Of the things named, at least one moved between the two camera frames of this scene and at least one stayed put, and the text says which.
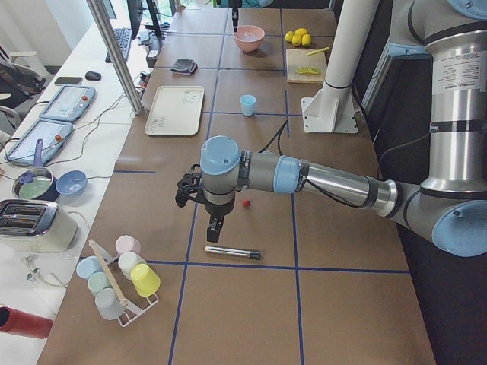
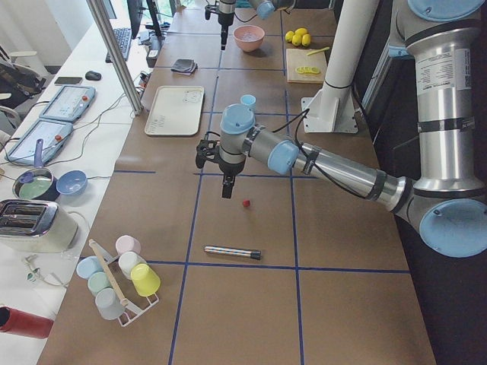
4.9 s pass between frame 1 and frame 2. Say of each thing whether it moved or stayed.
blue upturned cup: stayed
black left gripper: moved
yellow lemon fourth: stayed
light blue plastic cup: stayed
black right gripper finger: moved
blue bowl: stayed
